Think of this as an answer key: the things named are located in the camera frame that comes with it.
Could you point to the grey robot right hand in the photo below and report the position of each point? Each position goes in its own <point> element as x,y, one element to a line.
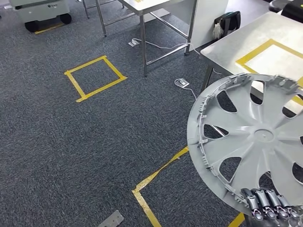
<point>265,203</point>

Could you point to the grey plastic wheel hubcap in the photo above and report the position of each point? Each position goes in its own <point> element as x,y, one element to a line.
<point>262,136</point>

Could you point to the steel workbench table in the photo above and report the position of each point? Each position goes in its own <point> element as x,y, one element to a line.
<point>236,44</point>

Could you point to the yellow tape floor square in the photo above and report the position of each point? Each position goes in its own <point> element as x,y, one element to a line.
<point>101,89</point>
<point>161,169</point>

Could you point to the metal floor socket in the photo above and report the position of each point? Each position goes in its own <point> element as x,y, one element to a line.
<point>134,43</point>
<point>183,83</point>

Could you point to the white fluffy pendant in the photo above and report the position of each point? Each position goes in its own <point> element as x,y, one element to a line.
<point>217,31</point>

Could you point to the black bag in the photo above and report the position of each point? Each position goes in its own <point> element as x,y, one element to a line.
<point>230,22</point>

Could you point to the white office desk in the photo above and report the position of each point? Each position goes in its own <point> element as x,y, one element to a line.
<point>208,22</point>

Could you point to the black round stool seat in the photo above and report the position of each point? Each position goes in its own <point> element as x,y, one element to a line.
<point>276,4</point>

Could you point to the grey robot left foot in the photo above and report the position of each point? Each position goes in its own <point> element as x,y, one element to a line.
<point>111,220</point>

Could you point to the white wheeled mobile robot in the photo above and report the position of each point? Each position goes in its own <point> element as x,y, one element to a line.
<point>40,11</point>

